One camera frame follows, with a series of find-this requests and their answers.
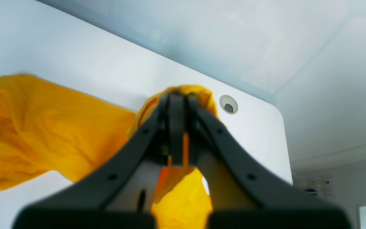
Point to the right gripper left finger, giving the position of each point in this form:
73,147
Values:
119,194

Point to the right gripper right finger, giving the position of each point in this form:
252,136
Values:
244,194

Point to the yellow Smile T-shirt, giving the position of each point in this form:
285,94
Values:
44,127

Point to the right table grommet hole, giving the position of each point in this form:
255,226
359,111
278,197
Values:
228,104

